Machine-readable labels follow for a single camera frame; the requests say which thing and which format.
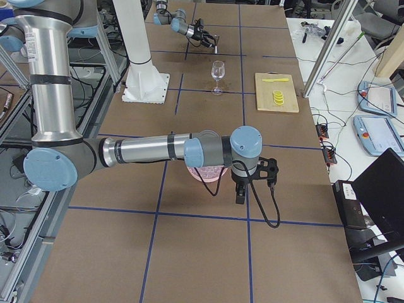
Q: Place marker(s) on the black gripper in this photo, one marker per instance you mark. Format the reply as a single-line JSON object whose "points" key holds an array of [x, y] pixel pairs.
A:
{"points": [[197, 33], [240, 182]]}

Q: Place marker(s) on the steel double jigger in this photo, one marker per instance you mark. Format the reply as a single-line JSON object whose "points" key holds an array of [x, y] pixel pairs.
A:
{"points": [[216, 39]]}

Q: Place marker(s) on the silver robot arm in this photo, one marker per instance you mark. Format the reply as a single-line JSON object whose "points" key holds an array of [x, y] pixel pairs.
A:
{"points": [[61, 156], [176, 20]]}

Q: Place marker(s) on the clear wine glass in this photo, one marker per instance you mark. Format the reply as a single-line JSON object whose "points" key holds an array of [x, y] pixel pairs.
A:
{"points": [[217, 73]]}

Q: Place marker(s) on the pile of clear ice cubes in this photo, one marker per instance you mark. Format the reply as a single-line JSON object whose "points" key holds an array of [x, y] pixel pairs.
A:
{"points": [[211, 172]]}

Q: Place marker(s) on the pink bowl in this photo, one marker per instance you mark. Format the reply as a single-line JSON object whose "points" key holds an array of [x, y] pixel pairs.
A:
{"points": [[198, 177]]}

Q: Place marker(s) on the bamboo cutting board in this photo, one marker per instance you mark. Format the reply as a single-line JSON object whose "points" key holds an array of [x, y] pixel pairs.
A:
{"points": [[264, 93]]}

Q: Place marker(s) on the black box on desk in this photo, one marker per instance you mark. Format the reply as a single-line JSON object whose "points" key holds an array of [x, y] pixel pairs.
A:
{"points": [[349, 207]]}

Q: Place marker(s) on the black laptop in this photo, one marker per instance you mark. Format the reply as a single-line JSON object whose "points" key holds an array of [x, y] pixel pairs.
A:
{"points": [[380, 191]]}

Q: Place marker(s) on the blue teach pendant near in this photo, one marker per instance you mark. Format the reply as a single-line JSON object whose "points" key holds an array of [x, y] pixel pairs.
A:
{"points": [[377, 134]]}

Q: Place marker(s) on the blue teach pendant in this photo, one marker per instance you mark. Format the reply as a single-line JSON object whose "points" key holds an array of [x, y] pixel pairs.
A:
{"points": [[377, 134], [377, 99]]}

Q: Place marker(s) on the blue teach pendant far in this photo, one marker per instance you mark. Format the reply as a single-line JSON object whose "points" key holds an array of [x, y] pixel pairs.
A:
{"points": [[377, 99]]}

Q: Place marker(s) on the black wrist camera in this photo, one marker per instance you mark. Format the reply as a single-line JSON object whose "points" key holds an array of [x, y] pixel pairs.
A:
{"points": [[267, 169]]}

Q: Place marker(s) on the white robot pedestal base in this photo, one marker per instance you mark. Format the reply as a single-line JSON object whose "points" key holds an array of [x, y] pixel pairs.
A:
{"points": [[144, 83]]}

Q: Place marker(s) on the aluminium frame beam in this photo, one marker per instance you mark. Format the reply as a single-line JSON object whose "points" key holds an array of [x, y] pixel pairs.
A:
{"points": [[338, 25]]}

